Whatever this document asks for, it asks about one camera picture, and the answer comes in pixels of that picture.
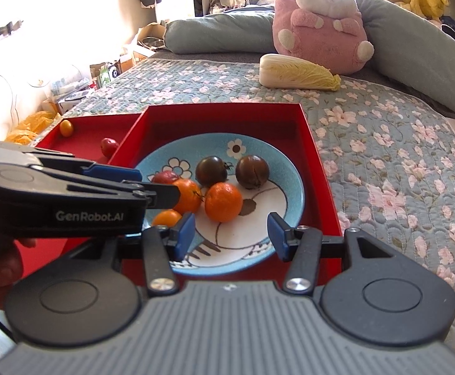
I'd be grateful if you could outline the dark brown tomato with stem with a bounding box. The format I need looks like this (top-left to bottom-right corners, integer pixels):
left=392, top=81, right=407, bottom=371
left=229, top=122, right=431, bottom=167
left=195, top=156, right=233, bottom=188

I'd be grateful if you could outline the open cardboard box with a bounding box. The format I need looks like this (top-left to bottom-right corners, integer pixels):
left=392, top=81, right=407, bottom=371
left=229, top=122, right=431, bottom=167
left=137, top=21, right=170, bottom=54

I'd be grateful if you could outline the blue cartoon plate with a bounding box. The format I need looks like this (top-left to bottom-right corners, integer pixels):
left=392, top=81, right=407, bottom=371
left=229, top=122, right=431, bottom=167
left=134, top=133, right=305, bottom=276

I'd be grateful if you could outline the large orange tangerine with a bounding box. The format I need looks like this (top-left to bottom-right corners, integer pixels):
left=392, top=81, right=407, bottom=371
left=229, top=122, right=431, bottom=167
left=171, top=178, right=203, bottom=215
left=205, top=182, right=244, bottom=223

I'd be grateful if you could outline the long grey-green pillow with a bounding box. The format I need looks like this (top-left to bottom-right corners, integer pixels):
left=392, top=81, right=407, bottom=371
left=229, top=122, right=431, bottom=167
left=164, top=0, right=455, bottom=110

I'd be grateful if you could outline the yellowish orange tangerine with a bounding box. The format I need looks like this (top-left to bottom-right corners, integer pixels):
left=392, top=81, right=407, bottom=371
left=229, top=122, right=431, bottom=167
left=151, top=209, right=183, bottom=228

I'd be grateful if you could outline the pink rabbit plush toy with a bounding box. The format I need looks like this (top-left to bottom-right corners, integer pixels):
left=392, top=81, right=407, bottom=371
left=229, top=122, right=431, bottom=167
left=272, top=0, right=375, bottom=75

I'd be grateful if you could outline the yellow plastic bag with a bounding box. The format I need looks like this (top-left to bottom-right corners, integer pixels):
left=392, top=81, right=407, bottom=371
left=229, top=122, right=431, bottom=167
left=5, top=111, right=62, bottom=143

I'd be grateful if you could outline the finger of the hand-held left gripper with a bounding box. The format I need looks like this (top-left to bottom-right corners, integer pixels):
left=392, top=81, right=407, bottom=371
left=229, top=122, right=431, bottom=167
left=36, top=152, right=142, bottom=183
left=56, top=171, right=181, bottom=209

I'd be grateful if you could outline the white printed carton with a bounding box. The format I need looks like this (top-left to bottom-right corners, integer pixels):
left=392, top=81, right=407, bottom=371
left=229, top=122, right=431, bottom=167
left=53, top=90, right=92, bottom=112

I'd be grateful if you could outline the green and white carton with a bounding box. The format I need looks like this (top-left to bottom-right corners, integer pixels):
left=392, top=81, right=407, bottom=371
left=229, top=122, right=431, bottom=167
left=98, top=62, right=121, bottom=85

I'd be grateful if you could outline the napa cabbage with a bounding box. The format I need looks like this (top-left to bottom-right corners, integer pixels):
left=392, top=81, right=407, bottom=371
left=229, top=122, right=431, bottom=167
left=259, top=53, right=342, bottom=92

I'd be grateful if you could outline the floral quilted bed cover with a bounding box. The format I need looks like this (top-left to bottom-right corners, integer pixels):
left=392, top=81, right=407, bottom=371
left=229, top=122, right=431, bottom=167
left=56, top=60, right=455, bottom=364

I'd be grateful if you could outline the person's left hand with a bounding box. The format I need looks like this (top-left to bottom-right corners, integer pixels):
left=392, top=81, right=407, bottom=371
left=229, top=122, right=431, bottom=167
left=0, top=237, right=37, bottom=311

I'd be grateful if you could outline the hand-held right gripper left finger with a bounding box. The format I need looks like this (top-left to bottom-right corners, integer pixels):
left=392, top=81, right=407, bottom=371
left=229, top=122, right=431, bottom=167
left=71, top=212, right=196, bottom=297

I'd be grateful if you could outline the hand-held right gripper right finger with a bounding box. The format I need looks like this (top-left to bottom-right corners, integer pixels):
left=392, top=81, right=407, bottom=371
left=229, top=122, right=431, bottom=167
left=267, top=212, right=394, bottom=294

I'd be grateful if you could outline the red cardboard box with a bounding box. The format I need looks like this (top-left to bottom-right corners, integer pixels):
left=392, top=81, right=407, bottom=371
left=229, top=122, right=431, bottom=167
left=14, top=102, right=345, bottom=287

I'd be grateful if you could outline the red cardboard box lid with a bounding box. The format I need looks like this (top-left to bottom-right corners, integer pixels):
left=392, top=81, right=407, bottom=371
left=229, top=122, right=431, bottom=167
left=34, top=112, right=144, bottom=167

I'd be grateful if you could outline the red tomato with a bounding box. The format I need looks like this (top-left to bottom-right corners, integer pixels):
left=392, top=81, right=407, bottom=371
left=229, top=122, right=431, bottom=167
left=151, top=170, right=180, bottom=185
left=100, top=137, right=119, bottom=158

